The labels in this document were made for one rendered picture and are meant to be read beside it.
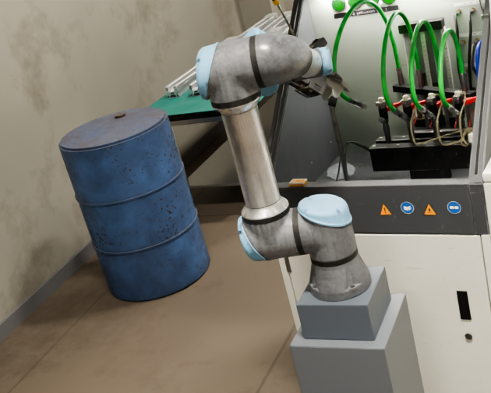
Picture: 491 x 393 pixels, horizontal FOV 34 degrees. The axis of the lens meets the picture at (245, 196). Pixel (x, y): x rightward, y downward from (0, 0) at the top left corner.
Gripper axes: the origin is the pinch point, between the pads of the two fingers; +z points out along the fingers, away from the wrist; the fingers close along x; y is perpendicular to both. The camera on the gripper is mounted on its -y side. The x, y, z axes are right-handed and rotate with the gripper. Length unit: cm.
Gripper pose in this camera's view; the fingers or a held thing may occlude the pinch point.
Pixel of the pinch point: (343, 87)
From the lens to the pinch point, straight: 238.6
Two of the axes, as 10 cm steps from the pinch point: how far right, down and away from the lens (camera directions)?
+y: -2.8, 9.3, -2.4
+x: 5.6, -0.5, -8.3
